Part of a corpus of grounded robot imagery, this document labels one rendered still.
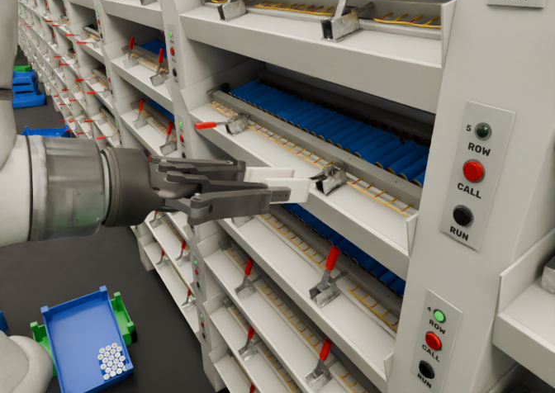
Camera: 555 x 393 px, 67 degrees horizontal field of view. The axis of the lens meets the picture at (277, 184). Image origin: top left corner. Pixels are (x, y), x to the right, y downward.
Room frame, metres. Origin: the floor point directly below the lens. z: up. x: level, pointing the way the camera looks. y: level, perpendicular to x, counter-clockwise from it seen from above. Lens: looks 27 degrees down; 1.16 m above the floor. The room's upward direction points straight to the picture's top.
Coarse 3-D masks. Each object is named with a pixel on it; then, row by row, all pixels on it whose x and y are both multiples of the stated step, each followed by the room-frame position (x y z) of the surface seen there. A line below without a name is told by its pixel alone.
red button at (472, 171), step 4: (468, 164) 0.31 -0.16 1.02; (472, 164) 0.31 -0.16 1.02; (476, 164) 0.31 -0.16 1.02; (464, 168) 0.31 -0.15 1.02; (468, 168) 0.31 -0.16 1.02; (472, 168) 0.31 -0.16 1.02; (476, 168) 0.30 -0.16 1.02; (480, 168) 0.30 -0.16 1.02; (464, 172) 0.31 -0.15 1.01; (468, 172) 0.31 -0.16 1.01; (472, 172) 0.31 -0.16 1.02; (476, 172) 0.30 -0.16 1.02; (480, 172) 0.30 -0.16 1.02; (468, 176) 0.31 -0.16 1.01; (472, 176) 0.30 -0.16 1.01; (476, 176) 0.30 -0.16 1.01; (480, 176) 0.30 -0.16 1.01; (472, 180) 0.31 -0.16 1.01; (476, 180) 0.30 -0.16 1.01
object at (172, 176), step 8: (168, 176) 0.36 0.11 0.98; (176, 176) 0.36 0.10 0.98; (184, 176) 0.37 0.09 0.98; (192, 176) 0.38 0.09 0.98; (200, 176) 0.38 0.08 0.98; (200, 184) 0.38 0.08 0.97; (208, 184) 0.38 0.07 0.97; (216, 184) 0.38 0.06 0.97; (224, 184) 0.38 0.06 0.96; (232, 184) 0.39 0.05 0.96; (240, 184) 0.39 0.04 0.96; (248, 184) 0.40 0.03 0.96; (256, 184) 0.40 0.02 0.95; (264, 184) 0.40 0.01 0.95; (200, 192) 0.38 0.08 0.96
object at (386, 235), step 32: (256, 64) 0.95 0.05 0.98; (192, 96) 0.86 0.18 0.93; (352, 96) 0.69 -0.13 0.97; (224, 128) 0.74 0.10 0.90; (256, 160) 0.62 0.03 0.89; (288, 160) 0.58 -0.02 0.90; (352, 192) 0.47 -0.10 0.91; (352, 224) 0.43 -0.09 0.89; (384, 224) 0.41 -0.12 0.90; (384, 256) 0.39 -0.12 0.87
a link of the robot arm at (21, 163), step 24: (0, 96) 0.30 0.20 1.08; (0, 120) 0.29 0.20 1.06; (0, 144) 0.28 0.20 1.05; (24, 144) 0.31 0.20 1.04; (0, 168) 0.28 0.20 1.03; (24, 168) 0.29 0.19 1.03; (0, 192) 0.27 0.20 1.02; (24, 192) 0.28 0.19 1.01; (0, 216) 0.26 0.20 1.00; (24, 216) 0.27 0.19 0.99; (0, 240) 0.27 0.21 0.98; (24, 240) 0.28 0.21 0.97
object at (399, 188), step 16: (224, 96) 0.83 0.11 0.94; (224, 112) 0.79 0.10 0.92; (256, 112) 0.72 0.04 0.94; (272, 128) 0.67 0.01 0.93; (288, 128) 0.64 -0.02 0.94; (304, 144) 0.59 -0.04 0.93; (320, 144) 0.57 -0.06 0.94; (336, 160) 0.53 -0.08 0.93; (352, 160) 0.51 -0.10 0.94; (368, 176) 0.47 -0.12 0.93; (384, 176) 0.46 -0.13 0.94; (400, 192) 0.43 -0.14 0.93; (416, 192) 0.42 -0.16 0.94; (416, 208) 0.41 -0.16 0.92
